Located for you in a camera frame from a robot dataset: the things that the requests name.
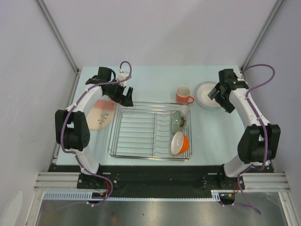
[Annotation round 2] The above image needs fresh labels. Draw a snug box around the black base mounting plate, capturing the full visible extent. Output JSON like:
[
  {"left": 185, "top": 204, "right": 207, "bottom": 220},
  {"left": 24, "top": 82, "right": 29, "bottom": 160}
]
[{"left": 48, "top": 164, "right": 260, "bottom": 205}]

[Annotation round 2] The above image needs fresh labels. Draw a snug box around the green floral bowl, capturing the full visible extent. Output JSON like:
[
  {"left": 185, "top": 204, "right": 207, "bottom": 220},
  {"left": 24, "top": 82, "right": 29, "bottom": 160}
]
[{"left": 171, "top": 111, "right": 187, "bottom": 134}]

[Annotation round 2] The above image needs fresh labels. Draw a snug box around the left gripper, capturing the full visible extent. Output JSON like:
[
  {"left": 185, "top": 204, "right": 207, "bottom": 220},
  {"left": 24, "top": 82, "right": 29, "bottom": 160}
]
[{"left": 105, "top": 80, "right": 133, "bottom": 107}]

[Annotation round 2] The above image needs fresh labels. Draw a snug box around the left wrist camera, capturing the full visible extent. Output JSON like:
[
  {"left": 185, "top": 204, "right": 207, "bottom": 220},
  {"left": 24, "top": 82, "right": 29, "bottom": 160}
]
[{"left": 117, "top": 68, "right": 131, "bottom": 86}]

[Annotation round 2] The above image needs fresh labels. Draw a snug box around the purple cable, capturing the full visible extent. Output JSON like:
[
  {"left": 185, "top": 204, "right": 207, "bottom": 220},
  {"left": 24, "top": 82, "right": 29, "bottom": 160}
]
[
  {"left": 44, "top": 61, "right": 133, "bottom": 211},
  {"left": 237, "top": 64, "right": 276, "bottom": 215}
]

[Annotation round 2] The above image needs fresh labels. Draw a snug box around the right aluminium frame post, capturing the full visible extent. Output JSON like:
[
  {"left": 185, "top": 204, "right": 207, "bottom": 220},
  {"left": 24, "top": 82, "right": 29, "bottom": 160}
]
[{"left": 240, "top": 0, "right": 286, "bottom": 70}]

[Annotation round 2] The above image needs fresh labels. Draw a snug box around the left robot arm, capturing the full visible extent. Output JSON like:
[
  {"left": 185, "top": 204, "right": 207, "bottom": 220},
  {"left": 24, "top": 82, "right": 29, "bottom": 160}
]
[{"left": 55, "top": 66, "right": 134, "bottom": 188}]

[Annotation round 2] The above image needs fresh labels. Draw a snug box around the aluminium front rail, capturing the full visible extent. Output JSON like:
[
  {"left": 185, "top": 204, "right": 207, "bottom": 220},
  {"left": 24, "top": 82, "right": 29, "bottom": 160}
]
[{"left": 34, "top": 172, "right": 290, "bottom": 192}]

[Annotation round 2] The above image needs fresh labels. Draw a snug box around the pink cream floral plate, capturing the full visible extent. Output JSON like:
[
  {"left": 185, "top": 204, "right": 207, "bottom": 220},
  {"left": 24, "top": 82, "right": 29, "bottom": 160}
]
[{"left": 87, "top": 100, "right": 115, "bottom": 131}]

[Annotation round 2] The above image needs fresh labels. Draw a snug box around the left aluminium frame post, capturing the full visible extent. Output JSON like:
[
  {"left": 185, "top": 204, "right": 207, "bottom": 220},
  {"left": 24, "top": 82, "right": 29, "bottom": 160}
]
[{"left": 35, "top": 0, "right": 79, "bottom": 74}]

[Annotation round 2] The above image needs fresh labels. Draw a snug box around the aluminium frame post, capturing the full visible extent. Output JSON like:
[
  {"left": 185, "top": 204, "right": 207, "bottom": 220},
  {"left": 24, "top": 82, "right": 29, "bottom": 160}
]
[
  {"left": 35, "top": 0, "right": 79, "bottom": 74},
  {"left": 240, "top": 0, "right": 286, "bottom": 70}
]

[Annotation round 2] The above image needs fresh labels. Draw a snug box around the white grey-rimmed deep plate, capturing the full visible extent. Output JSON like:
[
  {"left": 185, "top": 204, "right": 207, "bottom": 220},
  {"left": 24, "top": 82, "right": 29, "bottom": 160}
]
[{"left": 194, "top": 81, "right": 221, "bottom": 110}]

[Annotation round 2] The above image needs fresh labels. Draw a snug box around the metal wire dish rack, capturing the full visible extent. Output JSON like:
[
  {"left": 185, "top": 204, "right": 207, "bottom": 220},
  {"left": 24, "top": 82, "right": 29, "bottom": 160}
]
[{"left": 108, "top": 102, "right": 192, "bottom": 161}]

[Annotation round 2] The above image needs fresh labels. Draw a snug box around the white slotted cable duct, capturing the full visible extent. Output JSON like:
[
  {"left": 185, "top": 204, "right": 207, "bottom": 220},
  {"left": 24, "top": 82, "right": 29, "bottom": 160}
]
[{"left": 43, "top": 191, "right": 220, "bottom": 202}]

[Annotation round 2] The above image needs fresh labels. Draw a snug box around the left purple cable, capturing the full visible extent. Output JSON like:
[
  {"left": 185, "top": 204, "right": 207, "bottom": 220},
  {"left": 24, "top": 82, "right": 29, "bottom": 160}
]
[{"left": 44, "top": 61, "right": 133, "bottom": 211}]

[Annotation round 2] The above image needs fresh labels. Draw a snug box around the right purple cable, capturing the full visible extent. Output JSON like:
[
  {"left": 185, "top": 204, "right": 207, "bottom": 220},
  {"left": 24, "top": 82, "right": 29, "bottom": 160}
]
[{"left": 237, "top": 64, "right": 276, "bottom": 215}]

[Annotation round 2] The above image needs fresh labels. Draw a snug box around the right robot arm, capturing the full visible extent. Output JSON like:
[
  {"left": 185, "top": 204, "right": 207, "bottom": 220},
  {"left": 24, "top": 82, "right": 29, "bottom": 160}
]
[{"left": 208, "top": 69, "right": 281, "bottom": 189}]

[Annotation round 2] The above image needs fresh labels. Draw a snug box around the orange white bowl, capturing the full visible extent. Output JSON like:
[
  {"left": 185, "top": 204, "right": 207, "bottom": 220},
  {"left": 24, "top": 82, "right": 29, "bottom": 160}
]
[{"left": 171, "top": 131, "right": 190, "bottom": 155}]

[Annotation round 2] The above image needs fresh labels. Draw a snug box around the orange white mug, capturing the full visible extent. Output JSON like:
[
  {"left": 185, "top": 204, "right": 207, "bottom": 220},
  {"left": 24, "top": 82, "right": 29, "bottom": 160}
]
[{"left": 176, "top": 86, "right": 195, "bottom": 104}]

